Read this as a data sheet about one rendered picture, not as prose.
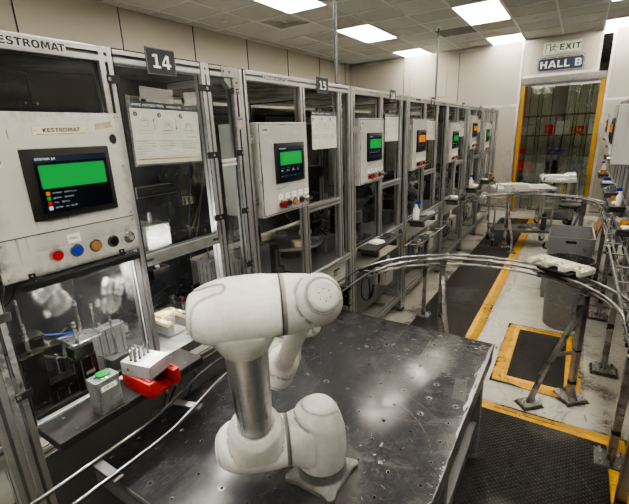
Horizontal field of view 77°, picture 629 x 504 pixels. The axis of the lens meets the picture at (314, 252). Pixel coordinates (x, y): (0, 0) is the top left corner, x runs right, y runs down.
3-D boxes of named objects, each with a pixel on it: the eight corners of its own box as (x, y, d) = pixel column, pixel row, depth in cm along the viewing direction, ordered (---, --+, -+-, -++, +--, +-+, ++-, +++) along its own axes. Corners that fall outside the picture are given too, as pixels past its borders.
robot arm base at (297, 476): (365, 456, 136) (365, 443, 134) (332, 506, 118) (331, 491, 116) (319, 436, 145) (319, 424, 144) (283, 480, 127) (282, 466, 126)
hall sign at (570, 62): (583, 68, 718) (585, 53, 711) (536, 73, 758) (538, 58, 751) (583, 68, 721) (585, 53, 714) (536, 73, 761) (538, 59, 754)
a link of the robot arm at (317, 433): (352, 474, 122) (351, 413, 116) (293, 484, 119) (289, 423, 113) (340, 436, 137) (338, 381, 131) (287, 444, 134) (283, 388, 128)
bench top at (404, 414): (368, 678, 84) (368, 665, 82) (92, 470, 139) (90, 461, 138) (494, 350, 204) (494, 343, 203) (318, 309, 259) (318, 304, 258)
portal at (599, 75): (584, 216, 777) (607, 70, 703) (508, 211, 849) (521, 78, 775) (584, 215, 785) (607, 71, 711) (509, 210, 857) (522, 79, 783)
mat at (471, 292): (462, 369, 299) (463, 368, 298) (389, 349, 330) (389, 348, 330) (535, 219, 767) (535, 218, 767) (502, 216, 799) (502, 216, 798)
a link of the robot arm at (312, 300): (332, 274, 95) (275, 280, 93) (348, 258, 78) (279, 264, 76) (339, 330, 93) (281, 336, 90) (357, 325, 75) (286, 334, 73)
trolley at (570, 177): (575, 235, 645) (584, 174, 618) (535, 233, 669) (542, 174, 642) (568, 224, 719) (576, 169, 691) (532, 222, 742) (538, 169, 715)
